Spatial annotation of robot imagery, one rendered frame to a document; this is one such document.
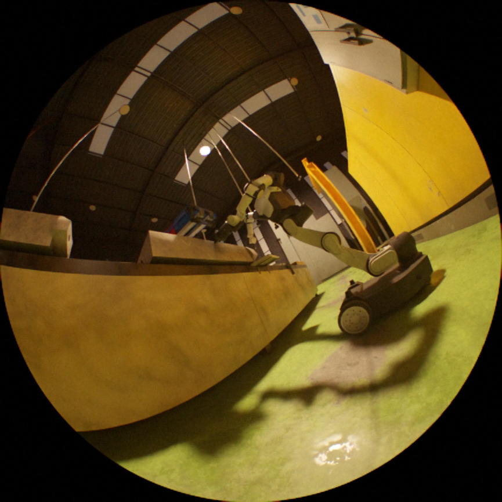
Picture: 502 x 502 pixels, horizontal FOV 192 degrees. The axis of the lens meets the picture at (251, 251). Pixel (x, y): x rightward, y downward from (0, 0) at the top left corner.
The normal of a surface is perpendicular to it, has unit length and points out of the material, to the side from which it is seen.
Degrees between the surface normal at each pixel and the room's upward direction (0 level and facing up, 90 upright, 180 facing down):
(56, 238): 150
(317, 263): 90
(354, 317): 90
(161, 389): 90
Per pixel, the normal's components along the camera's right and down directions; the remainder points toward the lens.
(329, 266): -0.55, -0.08
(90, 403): 0.72, -0.49
